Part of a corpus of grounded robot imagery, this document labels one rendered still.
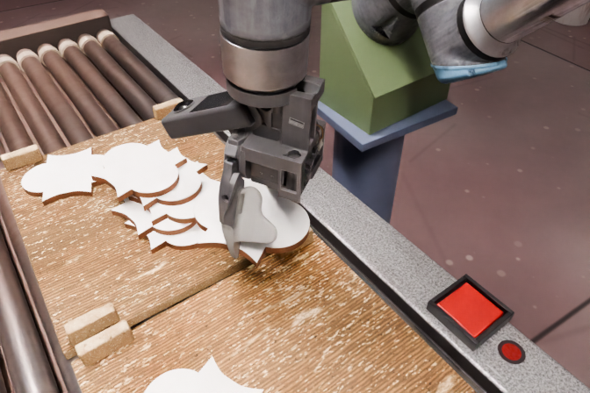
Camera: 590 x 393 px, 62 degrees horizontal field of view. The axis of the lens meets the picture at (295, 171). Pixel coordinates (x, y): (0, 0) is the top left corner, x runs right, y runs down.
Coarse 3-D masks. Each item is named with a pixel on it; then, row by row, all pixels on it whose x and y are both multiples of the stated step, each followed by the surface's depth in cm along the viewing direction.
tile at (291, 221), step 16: (208, 192) 60; (272, 192) 60; (208, 208) 58; (272, 208) 58; (288, 208) 58; (208, 224) 56; (288, 224) 56; (304, 224) 56; (208, 240) 54; (224, 240) 55; (288, 240) 55; (304, 240) 56; (256, 256) 53
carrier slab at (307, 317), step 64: (320, 256) 68; (192, 320) 60; (256, 320) 60; (320, 320) 60; (384, 320) 60; (128, 384) 54; (256, 384) 54; (320, 384) 54; (384, 384) 54; (448, 384) 54
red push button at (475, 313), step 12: (468, 288) 65; (444, 300) 63; (456, 300) 63; (468, 300) 63; (480, 300) 63; (456, 312) 62; (468, 312) 62; (480, 312) 62; (492, 312) 62; (468, 324) 60; (480, 324) 60; (492, 324) 61
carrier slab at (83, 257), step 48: (96, 144) 88; (144, 144) 88; (192, 144) 88; (96, 192) 78; (48, 240) 70; (96, 240) 70; (144, 240) 70; (48, 288) 64; (96, 288) 64; (144, 288) 64; (192, 288) 64
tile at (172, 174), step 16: (128, 144) 79; (160, 144) 79; (112, 160) 76; (128, 160) 76; (144, 160) 76; (160, 160) 76; (176, 160) 76; (96, 176) 73; (112, 176) 73; (128, 176) 73; (144, 176) 73; (160, 176) 73; (176, 176) 73; (128, 192) 71; (144, 192) 70; (160, 192) 71
